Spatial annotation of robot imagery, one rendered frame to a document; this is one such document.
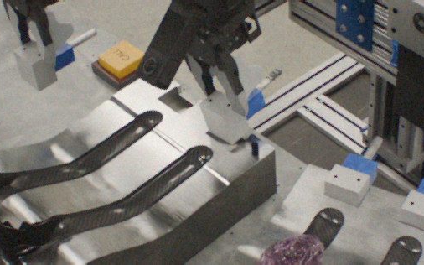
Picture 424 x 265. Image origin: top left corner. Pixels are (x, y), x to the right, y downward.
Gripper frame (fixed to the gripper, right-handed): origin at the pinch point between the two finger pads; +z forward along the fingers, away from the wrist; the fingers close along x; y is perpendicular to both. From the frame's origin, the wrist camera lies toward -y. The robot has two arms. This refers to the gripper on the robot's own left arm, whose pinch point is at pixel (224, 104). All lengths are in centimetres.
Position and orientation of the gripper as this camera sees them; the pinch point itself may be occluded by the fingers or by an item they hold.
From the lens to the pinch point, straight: 119.3
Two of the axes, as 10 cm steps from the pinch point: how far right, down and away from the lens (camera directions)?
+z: 2.8, 6.9, 6.7
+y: 7.1, -6.1, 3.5
